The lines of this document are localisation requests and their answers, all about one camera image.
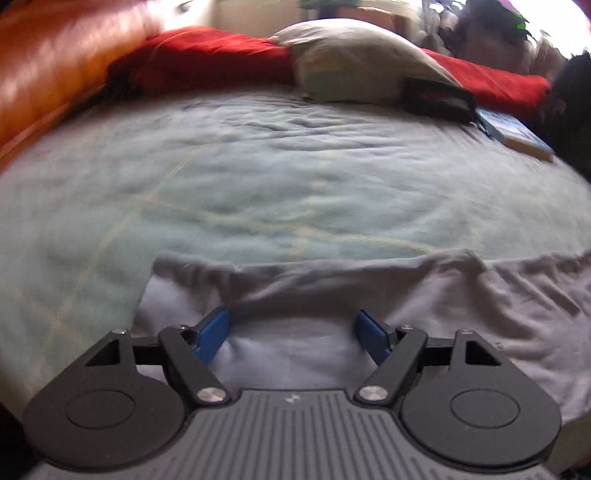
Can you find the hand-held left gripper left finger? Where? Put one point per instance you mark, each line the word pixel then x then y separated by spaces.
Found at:
pixel 212 334

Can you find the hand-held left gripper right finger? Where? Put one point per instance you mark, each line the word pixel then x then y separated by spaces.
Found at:
pixel 371 337

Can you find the grey pants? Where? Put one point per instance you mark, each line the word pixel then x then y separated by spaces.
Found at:
pixel 461 300

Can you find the clothes rack with hanging clothes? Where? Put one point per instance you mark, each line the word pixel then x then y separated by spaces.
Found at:
pixel 489 27

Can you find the green plaid blanket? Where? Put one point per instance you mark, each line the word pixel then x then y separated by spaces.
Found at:
pixel 231 161

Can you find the black pouch with red print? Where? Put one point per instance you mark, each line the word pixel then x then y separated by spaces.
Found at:
pixel 438 99

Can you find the white and blue book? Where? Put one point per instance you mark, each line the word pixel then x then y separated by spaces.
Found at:
pixel 512 131

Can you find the grey green pillow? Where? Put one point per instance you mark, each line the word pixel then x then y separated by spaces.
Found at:
pixel 360 60

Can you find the red quilt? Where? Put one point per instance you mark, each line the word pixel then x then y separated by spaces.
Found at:
pixel 498 87
pixel 207 55

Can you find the black backpack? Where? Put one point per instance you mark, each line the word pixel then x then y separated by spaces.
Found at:
pixel 572 115

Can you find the wooden headboard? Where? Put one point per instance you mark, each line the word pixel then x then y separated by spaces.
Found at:
pixel 55 69

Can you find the metal wall fixture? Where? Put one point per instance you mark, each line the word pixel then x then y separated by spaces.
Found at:
pixel 185 5

